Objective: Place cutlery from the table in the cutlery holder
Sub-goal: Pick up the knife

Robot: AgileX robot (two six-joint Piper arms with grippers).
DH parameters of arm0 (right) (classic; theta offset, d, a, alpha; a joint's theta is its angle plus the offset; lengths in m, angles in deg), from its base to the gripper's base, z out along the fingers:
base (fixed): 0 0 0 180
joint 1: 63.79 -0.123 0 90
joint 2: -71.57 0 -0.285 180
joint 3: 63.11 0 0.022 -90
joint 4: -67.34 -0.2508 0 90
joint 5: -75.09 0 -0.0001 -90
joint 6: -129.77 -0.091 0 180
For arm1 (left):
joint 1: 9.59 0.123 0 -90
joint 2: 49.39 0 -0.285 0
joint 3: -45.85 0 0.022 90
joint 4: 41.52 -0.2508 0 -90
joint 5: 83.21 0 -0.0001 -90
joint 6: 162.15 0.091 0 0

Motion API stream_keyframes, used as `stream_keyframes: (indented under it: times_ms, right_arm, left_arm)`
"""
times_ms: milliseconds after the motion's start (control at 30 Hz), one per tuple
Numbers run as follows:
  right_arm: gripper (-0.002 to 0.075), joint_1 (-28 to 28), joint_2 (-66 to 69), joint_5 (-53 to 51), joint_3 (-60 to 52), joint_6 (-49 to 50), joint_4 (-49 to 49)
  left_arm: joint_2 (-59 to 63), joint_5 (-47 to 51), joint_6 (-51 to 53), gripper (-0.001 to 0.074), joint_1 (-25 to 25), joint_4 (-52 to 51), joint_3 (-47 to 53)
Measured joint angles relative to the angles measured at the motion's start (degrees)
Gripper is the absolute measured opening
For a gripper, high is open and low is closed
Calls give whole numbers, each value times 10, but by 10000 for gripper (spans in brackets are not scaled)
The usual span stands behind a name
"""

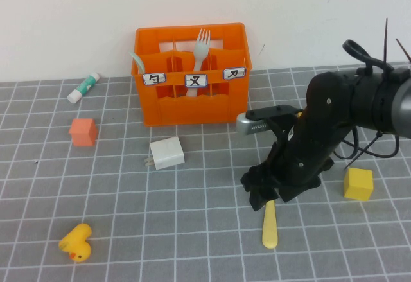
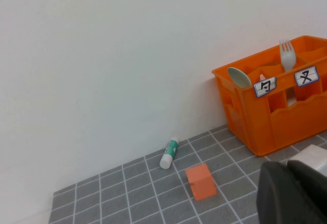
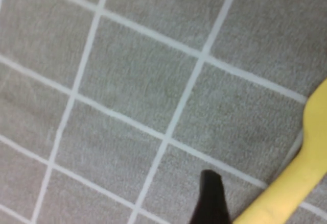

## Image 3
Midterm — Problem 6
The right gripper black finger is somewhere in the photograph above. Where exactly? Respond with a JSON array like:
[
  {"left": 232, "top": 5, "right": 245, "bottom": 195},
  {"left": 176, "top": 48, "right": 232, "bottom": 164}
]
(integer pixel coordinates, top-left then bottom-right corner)
[{"left": 189, "top": 169, "right": 232, "bottom": 224}]

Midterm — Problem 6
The yellow plastic knife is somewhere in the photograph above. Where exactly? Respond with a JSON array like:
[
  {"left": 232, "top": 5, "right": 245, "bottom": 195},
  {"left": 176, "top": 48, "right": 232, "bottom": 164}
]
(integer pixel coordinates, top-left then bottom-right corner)
[{"left": 231, "top": 77, "right": 327, "bottom": 224}]

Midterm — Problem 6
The grey grid tablecloth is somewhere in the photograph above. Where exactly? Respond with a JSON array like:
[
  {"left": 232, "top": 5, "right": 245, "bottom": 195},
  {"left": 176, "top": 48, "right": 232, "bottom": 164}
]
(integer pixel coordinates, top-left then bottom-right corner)
[{"left": 0, "top": 0, "right": 327, "bottom": 224}]

